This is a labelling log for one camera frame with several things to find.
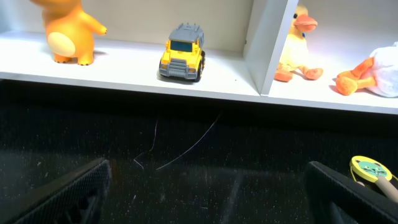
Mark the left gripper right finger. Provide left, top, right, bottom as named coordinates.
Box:
left=303, top=161, right=398, bottom=224

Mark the white plush duck with hat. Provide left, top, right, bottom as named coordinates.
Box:
left=335, top=42, right=398, bottom=98

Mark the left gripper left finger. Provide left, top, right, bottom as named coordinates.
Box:
left=0, top=157, right=112, bottom=224

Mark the grey and yellow toy truck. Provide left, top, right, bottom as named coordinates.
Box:
left=159, top=22, right=206, bottom=83

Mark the white shelf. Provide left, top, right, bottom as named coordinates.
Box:
left=0, top=0, right=398, bottom=115

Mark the orange rubber duck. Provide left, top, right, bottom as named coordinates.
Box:
left=29, top=0, right=108, bottom=67

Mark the yellow rattle drum toy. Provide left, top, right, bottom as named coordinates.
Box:
left=349, top=155, right=398, bottom=205

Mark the yellow plush duck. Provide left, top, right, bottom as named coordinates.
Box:
left=274, top=3, right=324, bottom=83

